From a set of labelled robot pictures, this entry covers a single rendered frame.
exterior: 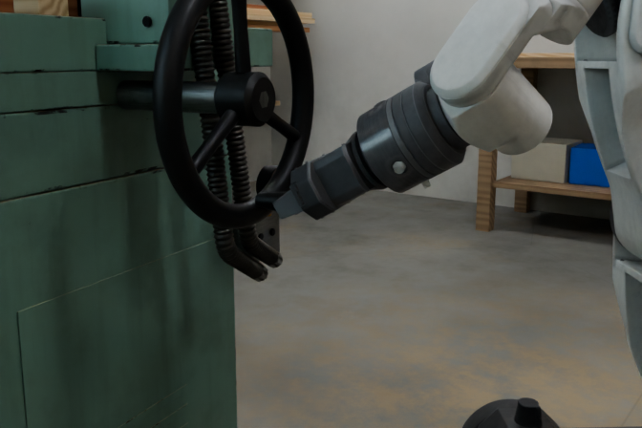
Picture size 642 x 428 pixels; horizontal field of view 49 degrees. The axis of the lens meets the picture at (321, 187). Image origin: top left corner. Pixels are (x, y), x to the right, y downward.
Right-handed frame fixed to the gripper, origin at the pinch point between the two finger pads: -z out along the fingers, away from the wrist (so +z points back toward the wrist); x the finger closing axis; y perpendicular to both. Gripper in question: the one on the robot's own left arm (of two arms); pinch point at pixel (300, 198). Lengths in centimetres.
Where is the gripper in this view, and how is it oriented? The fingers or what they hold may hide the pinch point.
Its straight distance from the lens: 75.9
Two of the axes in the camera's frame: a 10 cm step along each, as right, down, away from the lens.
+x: 4.3, -2.3, 8.7
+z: 7.7, -4.2, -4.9
